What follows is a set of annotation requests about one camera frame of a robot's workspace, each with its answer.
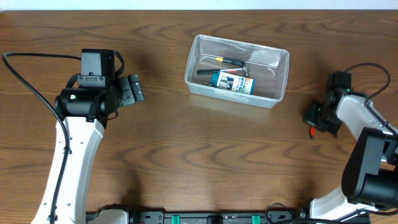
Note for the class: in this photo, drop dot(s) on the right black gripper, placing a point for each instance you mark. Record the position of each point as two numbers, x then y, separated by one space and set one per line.
309 116

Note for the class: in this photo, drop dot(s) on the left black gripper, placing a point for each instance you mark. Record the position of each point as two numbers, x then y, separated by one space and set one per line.
126 97

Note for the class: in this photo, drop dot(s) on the red handled pliers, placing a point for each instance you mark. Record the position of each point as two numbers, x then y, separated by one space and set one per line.
312 133

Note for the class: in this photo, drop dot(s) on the blue white screwdriver set box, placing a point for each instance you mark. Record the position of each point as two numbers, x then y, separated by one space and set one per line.
232 82

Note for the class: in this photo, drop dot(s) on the small black handled claw hammer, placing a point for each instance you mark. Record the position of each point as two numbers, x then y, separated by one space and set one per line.
241 67

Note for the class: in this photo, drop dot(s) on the clear plastic storage container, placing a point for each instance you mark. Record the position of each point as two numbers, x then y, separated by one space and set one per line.
268 66

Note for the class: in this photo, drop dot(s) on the black yellow handled screwdriver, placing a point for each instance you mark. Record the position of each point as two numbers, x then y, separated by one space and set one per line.
218 61

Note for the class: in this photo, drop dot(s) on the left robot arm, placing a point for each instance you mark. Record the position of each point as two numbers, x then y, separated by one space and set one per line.
84 107

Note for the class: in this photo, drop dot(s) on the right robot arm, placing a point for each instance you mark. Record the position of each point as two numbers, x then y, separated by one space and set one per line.
365 186

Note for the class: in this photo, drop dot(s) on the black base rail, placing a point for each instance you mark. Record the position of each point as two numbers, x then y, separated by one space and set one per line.
207 218

